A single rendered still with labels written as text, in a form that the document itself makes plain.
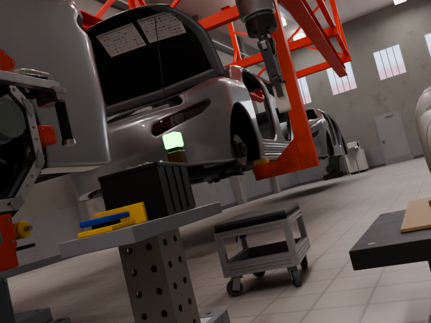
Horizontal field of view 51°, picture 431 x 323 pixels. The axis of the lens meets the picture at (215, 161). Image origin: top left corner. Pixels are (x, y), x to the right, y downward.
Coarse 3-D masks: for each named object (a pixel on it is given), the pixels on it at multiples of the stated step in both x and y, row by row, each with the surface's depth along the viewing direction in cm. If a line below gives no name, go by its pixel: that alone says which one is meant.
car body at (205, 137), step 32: (160, 64) 417; (192, 96) 396; (224, 96) 416; (128, 128) 392; (160, 128) 385; (192, 128) 386; (224, 128) 402; (256, 128) 479; (288, 128) 674; (128, 160) 392; (192, 160) 386; (224, 160) 398; (256, 160) 484; (96, 192) 457
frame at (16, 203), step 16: (16, 96) 162; (32, 112) 167; (32, 128) 165; (32, 144) 164; (32, 160) 164; (16, 176) 160; (32, 176) 160; (16, 192) 152; (0, 208) 144; (16, 208) 149
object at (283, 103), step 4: (284, 88) 108; (284, 92) 108; (276, 96) 109; (284, 96) 108; (276, 100) 109; (280, 100) 109; (284, 100) 108; (288, 100) 108; (280, 104) 109; (284, 104) 108; (288, 104) 108; (280, 108) 109; (284, 108) 108; (288, 108) 108; (280, 112) 109
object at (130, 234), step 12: (216, 204) 116; (168, 216) 92; (180, 216) 97; (192, 216) 102; (204, 216) 108; (132, 228) 79; (144, 228) 83; (156, 228) 87; (168, 228) 91; (72, 240) 84; (84, 240) 83; (96, 240) 82; (108, 240) 81; (120, 240) 80; (132, 240) 79; (60, 252) 85; (72, 252) 84; (84, 252) 83
